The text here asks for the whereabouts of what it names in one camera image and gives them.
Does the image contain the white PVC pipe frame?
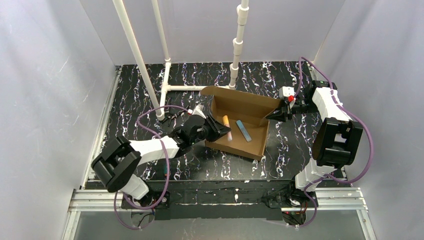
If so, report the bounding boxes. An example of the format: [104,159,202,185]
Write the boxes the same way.
[112,0,251,122]

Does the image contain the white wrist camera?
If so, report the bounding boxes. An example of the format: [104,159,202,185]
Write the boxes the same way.
[187,104,207,119]
[278,86,296,104]

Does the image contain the black front mounting rail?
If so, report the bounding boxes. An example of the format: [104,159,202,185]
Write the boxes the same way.
[120,178,319,221]

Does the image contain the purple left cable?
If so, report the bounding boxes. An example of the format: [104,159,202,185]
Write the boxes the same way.
[113,105,193,231]

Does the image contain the black grey pliers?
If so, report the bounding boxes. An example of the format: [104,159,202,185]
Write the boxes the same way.
[163,110,185,127]

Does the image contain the orange pink marker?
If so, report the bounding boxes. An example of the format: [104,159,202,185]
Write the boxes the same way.
[222,114,233,143]

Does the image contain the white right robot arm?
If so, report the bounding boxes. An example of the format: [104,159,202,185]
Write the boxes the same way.
[266,80,364,192]

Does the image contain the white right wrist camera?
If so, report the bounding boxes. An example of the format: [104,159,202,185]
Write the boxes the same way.
[278,86,296,104]

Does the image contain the light blue marker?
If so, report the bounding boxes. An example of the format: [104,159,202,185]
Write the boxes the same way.
[236,120,252,142]

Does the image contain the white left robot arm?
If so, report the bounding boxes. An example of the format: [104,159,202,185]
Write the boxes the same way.
[91,115,231,200]

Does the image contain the brown cardboard box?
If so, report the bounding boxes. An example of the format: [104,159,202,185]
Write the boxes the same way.
[200,86,280,161]

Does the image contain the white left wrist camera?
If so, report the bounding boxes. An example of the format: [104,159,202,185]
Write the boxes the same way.
[187,104,207,119]

